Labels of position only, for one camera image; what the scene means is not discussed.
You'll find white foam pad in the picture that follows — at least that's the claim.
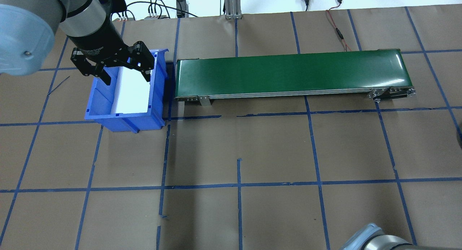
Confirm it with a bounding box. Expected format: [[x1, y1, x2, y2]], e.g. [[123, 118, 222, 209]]
[[109, 64, 156, 116]]

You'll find blue plastic storage bin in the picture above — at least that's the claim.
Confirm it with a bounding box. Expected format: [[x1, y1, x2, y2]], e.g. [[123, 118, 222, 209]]
[[84, 48, 170, 134]]

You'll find green conveyor belt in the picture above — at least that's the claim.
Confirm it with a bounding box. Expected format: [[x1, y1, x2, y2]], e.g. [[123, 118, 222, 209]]
[[174, 48, 417, 107]]

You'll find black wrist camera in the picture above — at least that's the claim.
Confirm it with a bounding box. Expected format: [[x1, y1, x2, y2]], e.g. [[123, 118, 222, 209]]
[[93, 0, 127, 13]]

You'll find aluminium profile post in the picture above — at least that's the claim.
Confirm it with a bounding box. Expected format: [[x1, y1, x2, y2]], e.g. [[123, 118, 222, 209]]
[[223, 0, 243, 20]]

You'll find thin red wire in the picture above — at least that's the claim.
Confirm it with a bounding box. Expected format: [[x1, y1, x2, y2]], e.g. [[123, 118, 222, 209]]
[[326, 0, 353, 52]]

